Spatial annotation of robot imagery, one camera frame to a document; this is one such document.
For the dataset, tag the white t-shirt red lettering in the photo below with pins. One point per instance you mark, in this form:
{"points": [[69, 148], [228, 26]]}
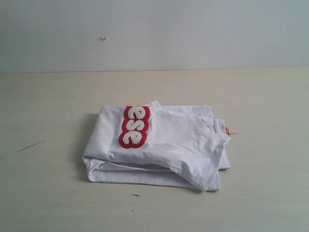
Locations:
{"points": [[180, 146]]}

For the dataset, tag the orange neck tag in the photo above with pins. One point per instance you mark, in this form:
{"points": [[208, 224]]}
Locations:
{"points": [[230, 132]]}

